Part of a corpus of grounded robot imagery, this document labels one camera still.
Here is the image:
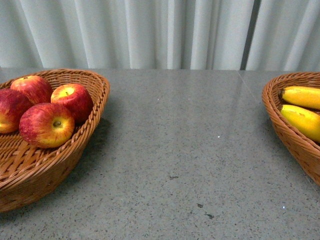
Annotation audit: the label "red apple with stem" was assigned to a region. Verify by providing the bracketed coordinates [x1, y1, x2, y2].
[50, 83, 94, 125]

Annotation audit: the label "red apple sideways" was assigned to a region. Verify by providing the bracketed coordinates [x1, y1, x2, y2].
[19, 103, 75, 149]

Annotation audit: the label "brown wicker basket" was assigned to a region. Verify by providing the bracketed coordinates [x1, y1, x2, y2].
[0, 68, 110, 213]
[261, 72, 320, 185]

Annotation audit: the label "red apple front left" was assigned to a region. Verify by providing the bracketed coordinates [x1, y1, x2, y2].
[0, 88, 33, 134]

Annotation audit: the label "brown wicker basket left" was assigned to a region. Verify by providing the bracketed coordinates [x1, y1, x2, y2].
[0, 68, 110, 213]

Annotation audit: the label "white pleated curtain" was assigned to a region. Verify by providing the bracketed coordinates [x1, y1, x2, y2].
[0, 0, 320, 71]

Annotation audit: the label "brown wicker basket right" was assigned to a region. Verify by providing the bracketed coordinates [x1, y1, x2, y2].
[261, 72, 320, 185]

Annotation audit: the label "yellow banana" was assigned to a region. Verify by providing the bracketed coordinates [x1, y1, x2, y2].
[279, 104, 320, 143]
[278, 85, 320, 110]

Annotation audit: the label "red apple back left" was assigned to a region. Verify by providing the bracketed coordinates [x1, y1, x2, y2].
[10, 75, 53, 105]

